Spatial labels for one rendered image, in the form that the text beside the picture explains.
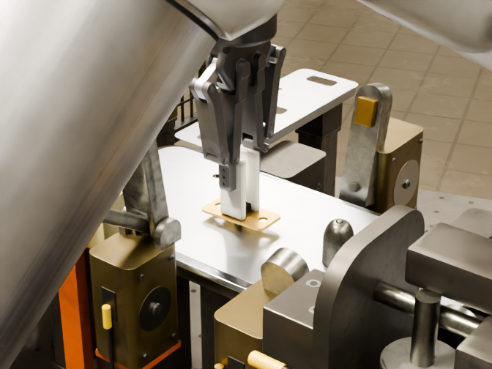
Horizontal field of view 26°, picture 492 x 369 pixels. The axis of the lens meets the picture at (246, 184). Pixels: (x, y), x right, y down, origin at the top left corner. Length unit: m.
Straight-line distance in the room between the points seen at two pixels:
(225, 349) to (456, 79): 3.38
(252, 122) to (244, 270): 0.15
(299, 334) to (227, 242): 0.34
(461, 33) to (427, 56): 3.99
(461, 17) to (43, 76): 0.16
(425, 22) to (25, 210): 0.18
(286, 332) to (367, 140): 0.44
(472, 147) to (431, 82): 0.57
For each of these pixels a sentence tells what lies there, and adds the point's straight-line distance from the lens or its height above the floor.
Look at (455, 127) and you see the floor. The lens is 3.80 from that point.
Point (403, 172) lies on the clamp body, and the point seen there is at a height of 1.01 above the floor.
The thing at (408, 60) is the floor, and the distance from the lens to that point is 4.36.
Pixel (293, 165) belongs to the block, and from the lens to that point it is 1.32.
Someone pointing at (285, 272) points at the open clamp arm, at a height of 1.10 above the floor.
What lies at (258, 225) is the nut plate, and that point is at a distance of 1.12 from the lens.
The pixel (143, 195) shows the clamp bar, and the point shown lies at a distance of 0.99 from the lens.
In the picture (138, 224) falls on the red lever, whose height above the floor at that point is 1.08.
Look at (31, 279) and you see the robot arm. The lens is 0.39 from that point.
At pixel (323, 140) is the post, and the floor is 0.92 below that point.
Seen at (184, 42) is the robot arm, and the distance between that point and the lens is 0.38.
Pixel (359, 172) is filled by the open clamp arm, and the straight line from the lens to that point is 1.21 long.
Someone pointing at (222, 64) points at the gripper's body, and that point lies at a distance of 1.03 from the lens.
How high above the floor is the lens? 1.58
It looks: 28 degrees down
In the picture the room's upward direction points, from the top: straight up
